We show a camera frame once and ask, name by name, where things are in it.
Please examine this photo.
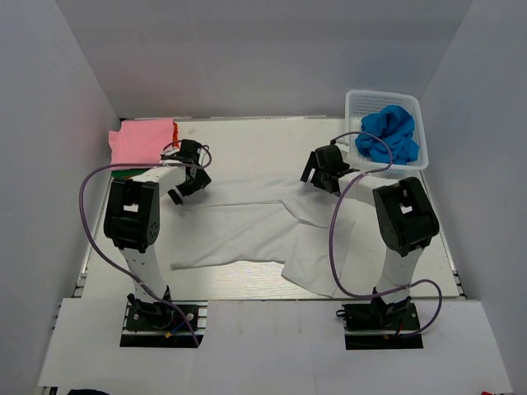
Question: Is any white plastic basket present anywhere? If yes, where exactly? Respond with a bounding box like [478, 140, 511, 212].
[344, 90, 429, 174]

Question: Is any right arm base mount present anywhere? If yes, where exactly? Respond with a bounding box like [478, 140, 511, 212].
[336, 303, 423, 351]

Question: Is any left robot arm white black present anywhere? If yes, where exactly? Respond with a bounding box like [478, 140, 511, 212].
[104, 139, 212, 328]

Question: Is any green folded t shirt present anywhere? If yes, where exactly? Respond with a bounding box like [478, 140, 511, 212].
[111, 169, 145, 178]

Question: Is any white t shirt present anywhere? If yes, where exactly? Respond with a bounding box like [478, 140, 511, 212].
[160, 174, 359, 297]

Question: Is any pink folded t shirt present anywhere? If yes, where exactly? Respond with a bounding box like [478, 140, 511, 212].
[108, 118, 174, 164]

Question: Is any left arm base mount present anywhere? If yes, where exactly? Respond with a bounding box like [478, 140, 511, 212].
[119, 300, 208, 349]

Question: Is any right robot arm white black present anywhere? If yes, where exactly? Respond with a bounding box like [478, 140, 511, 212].
[301, 144, 440, 328]

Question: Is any orange folded t shirt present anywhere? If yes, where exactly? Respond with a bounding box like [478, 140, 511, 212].
[172, 122, 179, 142]

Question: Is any blue t shirt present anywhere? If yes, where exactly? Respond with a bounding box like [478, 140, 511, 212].
[355, 105, 419, 165]

